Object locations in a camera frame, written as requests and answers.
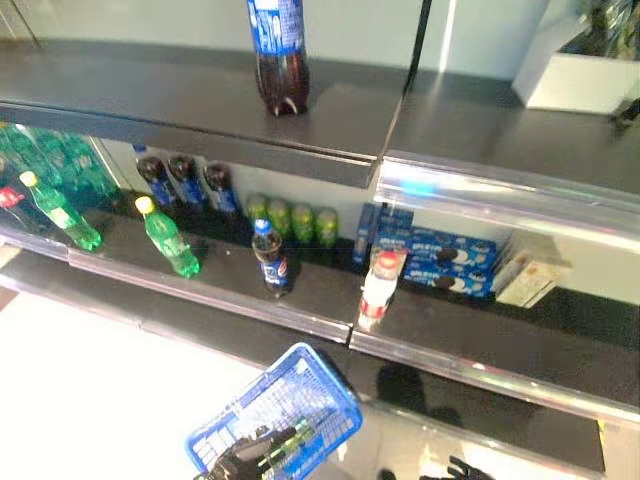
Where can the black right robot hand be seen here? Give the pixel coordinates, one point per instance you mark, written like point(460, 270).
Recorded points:
point(465, 472)

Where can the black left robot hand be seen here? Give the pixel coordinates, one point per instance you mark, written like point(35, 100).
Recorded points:
point(240, 460)

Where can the blue plastic shopping basket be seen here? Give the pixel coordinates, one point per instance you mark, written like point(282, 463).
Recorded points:
point(340, 430)

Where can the clear water bottle red label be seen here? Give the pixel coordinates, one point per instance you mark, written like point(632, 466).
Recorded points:
point(380, 290)

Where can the green drink bottle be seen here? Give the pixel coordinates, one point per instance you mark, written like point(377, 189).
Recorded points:
point(300, 430)

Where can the blue Oreo cookie box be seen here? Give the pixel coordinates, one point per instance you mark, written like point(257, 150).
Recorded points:
point(425, 245)
point(475, 285)

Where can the cream cardboard carton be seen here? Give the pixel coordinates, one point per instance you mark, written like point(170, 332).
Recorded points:
point(530, 280)

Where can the Coca-Cola bottle red label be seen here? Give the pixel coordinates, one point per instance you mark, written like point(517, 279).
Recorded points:
point(10, 197)

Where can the white square planter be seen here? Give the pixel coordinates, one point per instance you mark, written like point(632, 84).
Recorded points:
point(575, 85)

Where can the large Pepsi cola bottle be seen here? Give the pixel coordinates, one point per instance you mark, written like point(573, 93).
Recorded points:
point(277, 40)

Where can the green potted plant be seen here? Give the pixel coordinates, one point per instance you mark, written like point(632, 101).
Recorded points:
point(610, 30)

